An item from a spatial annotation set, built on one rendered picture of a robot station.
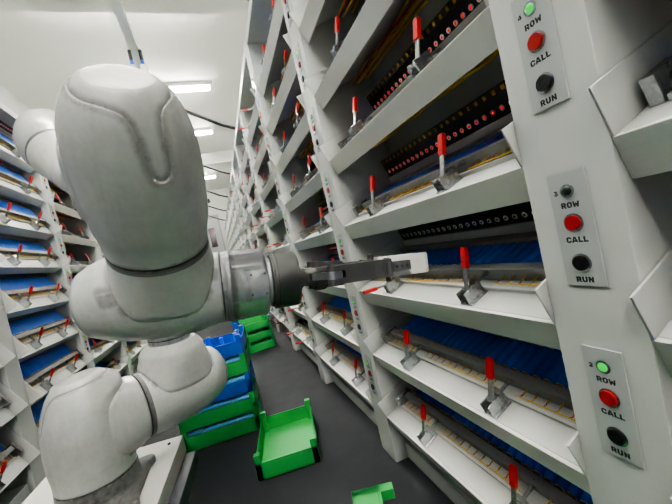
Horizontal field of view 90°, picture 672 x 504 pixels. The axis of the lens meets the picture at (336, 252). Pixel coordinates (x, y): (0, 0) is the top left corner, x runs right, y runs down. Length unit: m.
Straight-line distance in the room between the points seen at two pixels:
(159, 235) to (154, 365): 0.63
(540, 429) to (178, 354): 0.75
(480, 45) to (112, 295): 0.52
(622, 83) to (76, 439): 0.99
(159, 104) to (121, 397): 0.71
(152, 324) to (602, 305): 0.47
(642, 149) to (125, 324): 0.52
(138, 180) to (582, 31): 0.41
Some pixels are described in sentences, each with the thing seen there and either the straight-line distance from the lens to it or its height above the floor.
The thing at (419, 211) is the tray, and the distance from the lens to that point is 0.64.
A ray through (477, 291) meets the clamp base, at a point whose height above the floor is 0.55.
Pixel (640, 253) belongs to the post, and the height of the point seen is 0.61.
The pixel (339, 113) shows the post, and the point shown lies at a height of 1.04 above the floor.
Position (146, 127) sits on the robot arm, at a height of 0.80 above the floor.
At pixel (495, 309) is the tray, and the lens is 0.55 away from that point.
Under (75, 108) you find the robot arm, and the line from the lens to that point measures 0.32.
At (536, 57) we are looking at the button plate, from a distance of 0.45.
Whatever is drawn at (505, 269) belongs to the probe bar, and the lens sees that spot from 0.59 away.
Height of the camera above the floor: 0.68
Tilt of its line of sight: 2 degrees down
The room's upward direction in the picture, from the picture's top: 13 degrees counter-clockwise
